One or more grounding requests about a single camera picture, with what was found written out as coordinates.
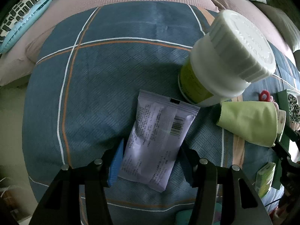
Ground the red pink pipe-cleaner flower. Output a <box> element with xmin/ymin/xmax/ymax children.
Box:
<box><xmin>258</xmin><ymin>90</ymin><xmax>279</xmax><ymax>109</ymax></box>

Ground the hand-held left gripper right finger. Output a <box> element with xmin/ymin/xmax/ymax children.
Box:
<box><xmin>180</xmin><ymin>143</ymin><xmax>273</xmax><ymax>225</ymax></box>

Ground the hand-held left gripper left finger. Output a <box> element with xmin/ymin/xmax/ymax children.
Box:
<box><xmin>29</xmin><ymin>138</ymin><xmax>125</xmax><ymax>225</ymax></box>

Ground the white pill bottle green label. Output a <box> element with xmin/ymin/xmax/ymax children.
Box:
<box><xmin>178</xmin><ymin>9</ymin><xmax>276</xmax><ymax>108</ymax></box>

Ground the white tray with green rim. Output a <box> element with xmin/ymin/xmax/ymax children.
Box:
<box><xmin>273</xmin><ymin>89</ymin><xmax>300</xmax><ymax>190</ymax></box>

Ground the purple wet wipes packet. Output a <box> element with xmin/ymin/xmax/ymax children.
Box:
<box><xmin>117</xmin><ymin>89</ymin><xmax>201</xmax><ymax>193</ymax></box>

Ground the blue plaid blanket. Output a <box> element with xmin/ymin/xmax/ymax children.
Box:
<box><xmin>22</xmin><ymin>1</ymin><xmax>300</xmax><ymax>225</ymax></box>

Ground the patterned blue pouch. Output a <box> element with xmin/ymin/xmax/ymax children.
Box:
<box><xmin>0</xmin><ymin>0</ymin><xmax>53</xmax><ymax>54</ymax></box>

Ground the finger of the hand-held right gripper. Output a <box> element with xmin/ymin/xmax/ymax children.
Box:
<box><xmin>272</xmin><ymin>127</ymin><xmax>300</xmax><ymax>163</ymax></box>

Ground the green tissue pack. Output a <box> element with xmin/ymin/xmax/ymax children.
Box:
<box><xmin>255</xmin><ymin>162</ymin><xmax>276</xmax><ymax>198</ymax></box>

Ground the leopard print scrunchie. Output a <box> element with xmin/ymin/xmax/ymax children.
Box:
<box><xmin>287</xmin><ymin>93</ymin><xmax>300</xmax><ymax>132</ymax></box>

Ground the light green cloth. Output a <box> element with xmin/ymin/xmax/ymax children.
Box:
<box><xmin>216</xmin><ymin>101</ymin><xmax>278</xmax><ymax>148</ymax></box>

